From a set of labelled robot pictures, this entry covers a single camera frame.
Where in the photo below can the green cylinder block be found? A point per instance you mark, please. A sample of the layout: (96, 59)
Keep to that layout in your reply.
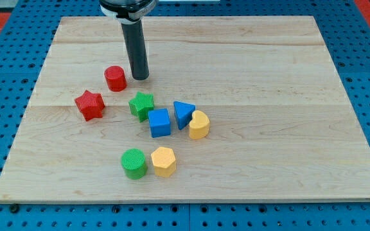
(134, 164)

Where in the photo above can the yellow hexagon block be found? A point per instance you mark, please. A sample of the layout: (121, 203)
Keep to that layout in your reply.
(164, 162)

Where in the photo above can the red cylinder block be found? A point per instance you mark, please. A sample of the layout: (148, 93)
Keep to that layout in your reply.
(115, 78)

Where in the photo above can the wooden board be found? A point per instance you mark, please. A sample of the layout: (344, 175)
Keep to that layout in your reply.
(282, 128)

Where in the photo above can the yellow heart block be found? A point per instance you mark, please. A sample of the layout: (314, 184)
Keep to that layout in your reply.
(199, 125)

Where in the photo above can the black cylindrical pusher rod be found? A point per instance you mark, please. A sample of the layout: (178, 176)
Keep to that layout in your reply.
(136, 50)

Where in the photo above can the red star block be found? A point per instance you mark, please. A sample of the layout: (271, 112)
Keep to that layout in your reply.
(90, 105)

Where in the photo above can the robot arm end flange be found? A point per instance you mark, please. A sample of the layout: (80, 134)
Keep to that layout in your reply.
(127, 11)

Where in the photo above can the green star block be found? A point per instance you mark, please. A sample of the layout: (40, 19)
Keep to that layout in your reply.
(141, 104)

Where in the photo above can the blue cube block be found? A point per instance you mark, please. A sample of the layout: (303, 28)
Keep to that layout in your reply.
(159, 122)

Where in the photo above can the blue triangle block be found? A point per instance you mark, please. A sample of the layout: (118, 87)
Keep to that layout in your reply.
(183, 113)

